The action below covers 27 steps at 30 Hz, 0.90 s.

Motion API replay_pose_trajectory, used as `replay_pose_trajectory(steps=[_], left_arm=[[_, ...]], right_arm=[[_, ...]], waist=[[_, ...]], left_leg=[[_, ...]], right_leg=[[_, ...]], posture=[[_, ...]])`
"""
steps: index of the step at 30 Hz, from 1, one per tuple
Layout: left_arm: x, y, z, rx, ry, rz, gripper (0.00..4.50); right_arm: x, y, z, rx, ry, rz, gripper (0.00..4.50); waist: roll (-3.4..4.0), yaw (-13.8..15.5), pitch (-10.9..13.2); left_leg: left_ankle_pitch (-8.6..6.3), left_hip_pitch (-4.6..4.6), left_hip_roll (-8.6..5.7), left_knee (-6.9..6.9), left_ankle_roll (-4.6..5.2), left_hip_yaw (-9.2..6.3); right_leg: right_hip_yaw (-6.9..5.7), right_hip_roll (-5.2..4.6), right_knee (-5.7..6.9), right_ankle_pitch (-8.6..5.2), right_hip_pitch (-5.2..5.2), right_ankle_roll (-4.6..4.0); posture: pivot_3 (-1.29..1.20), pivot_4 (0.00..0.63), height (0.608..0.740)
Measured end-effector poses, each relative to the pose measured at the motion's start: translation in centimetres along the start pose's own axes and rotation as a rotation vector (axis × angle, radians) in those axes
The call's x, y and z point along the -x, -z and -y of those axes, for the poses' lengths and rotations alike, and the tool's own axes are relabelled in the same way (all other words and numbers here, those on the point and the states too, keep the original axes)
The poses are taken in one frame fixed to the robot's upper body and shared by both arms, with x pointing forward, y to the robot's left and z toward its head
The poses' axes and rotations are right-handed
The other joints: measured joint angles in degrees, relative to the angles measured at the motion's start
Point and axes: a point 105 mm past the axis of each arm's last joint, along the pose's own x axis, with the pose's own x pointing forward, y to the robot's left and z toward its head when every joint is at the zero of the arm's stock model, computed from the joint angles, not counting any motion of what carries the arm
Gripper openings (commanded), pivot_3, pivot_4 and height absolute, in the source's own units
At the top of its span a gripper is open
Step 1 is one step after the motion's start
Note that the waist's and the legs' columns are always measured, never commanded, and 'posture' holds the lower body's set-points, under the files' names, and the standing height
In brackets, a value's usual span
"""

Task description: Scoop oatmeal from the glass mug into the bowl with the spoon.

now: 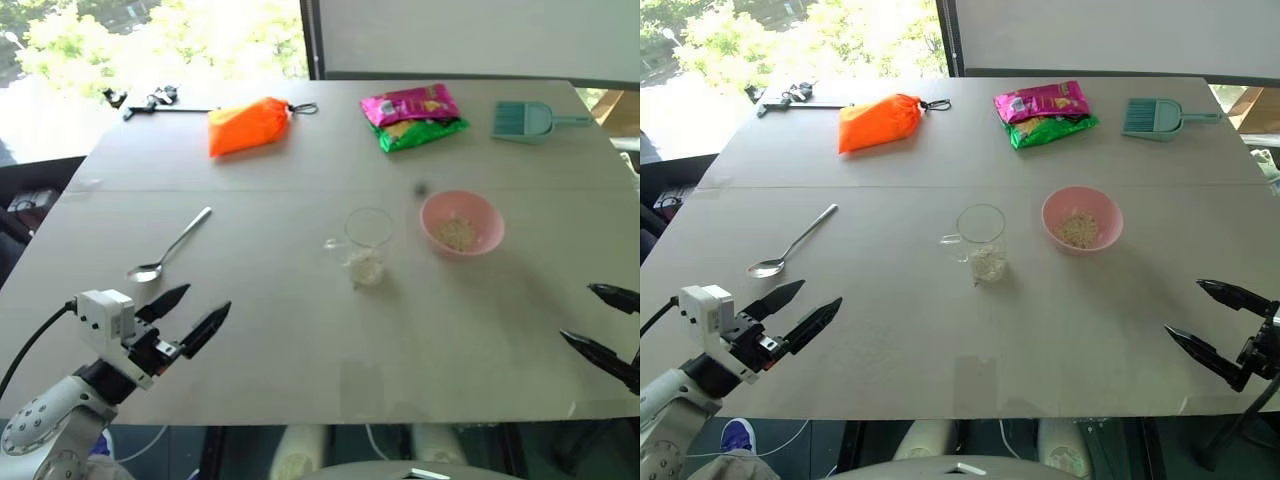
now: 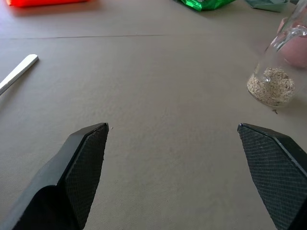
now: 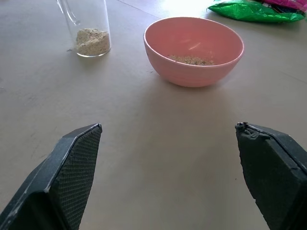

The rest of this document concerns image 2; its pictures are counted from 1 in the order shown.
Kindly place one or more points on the green foil bag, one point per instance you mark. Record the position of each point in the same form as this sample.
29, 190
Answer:
204, 3

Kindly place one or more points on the pink bowl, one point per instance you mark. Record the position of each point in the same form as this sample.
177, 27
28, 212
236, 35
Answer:
296, 51

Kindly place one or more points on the clear glass jar with grains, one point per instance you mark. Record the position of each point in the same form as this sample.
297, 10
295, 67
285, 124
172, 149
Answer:
273, 86

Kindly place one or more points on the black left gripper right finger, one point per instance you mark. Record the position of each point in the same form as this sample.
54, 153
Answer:
273, 167

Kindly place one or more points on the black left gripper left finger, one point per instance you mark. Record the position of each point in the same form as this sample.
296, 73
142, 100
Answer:
57, 177

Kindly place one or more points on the orange red package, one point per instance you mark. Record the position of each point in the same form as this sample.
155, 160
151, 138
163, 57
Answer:
45, 2

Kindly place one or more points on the pale green tray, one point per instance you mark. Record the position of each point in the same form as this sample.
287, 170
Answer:
268, 3

